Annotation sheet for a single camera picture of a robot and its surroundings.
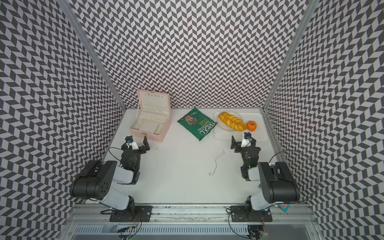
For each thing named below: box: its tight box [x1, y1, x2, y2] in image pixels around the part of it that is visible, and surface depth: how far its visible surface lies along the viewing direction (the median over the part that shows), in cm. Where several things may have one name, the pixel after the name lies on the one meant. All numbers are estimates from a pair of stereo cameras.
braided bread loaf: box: [218, 112, 248, 132], surface depth 105 cm
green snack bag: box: [177, 107, 218, 142], surface depth 110 cm
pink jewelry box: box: [129, 89, 172, 142], surface depth 104 cm
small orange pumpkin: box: [247, 120, 257, 132], surface depth 104 cm
